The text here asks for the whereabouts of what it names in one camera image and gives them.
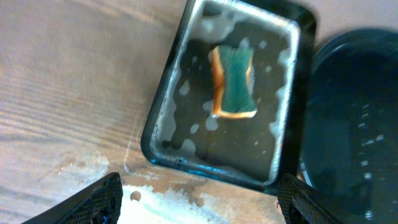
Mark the orange green scrub sponge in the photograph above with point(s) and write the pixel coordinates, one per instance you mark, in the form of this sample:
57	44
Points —
232	82

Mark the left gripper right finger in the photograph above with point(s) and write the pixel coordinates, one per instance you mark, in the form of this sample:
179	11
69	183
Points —
301	203

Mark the black rectangular wash tray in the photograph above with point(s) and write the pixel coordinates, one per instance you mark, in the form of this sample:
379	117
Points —
182	133

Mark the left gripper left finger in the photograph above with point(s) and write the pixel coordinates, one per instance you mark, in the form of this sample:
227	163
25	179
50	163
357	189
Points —
99	203

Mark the black round serving tray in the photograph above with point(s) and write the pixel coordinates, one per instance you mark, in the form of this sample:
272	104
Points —
349	150

